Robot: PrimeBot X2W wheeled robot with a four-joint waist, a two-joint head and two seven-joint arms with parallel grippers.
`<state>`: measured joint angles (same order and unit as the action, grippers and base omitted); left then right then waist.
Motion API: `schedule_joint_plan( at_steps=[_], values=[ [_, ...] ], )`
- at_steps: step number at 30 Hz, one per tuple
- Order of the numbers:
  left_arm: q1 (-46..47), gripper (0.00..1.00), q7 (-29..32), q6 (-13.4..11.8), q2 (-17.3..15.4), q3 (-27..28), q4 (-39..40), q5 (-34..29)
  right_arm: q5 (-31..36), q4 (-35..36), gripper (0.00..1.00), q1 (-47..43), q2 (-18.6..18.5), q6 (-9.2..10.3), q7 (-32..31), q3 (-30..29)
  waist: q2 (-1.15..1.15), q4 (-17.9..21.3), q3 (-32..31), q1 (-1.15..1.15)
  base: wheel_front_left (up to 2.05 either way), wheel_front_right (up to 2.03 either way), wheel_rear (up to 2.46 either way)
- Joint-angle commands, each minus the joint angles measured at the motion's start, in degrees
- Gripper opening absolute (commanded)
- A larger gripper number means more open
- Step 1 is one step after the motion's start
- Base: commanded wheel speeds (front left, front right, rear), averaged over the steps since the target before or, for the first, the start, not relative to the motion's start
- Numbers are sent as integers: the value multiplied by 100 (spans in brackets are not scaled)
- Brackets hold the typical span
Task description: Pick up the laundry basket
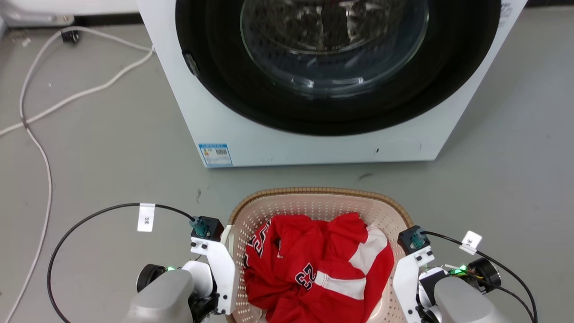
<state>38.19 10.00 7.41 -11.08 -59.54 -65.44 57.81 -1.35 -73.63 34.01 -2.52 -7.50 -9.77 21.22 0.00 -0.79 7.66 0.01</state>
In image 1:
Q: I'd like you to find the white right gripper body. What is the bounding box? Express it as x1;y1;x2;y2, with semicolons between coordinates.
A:
392;246;436;323

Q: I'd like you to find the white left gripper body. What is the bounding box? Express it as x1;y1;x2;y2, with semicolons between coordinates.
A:
188;238;239;322

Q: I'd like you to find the beige plastic laundry basket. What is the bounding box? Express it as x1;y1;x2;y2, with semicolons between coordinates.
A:
226;187;416;323

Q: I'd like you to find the red white sports jersey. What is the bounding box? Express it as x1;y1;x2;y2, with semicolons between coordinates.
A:
243;212;396;323

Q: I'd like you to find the blue white energy label sticker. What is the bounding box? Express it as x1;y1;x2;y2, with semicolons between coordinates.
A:
198;143;233;168

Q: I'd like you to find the white front-load washing machine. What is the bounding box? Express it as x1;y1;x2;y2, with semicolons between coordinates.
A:
136;0;530;169

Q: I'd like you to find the black round washing machine door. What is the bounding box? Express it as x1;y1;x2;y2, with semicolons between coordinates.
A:
174;0;502;137

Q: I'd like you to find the white appliance base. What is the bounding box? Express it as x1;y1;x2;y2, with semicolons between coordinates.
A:
0;0;140;28

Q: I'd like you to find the white cable tag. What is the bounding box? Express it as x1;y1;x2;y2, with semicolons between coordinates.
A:
459;230;483;256
137;203;156;233

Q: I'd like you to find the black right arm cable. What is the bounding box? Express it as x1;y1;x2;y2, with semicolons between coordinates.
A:
421;231;539;323

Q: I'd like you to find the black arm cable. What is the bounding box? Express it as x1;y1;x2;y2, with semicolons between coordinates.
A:
47;203;198;323
421;231;539;323

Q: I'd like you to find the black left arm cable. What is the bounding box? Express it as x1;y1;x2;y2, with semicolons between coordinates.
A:
47;203;198;323

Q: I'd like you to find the thin white floor cable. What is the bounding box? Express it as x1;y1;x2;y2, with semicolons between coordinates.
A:
4;27;153;323

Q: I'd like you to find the thick white floor hose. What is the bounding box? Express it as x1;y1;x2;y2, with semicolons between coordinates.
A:
0;44;156;137

